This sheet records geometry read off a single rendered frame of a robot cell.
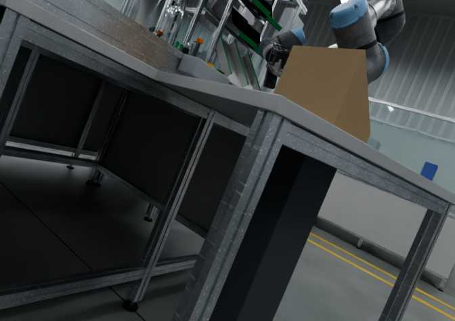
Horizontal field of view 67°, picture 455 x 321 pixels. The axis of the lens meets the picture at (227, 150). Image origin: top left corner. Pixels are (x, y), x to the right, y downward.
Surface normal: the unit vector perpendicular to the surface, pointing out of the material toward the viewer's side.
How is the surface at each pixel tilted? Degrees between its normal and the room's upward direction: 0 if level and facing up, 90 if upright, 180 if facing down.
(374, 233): 90
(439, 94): 90
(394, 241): 90
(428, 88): 90
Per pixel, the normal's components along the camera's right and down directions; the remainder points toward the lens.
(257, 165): 0.55, 0.26
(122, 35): 0.78, 0.34
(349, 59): -0.72, -0.26
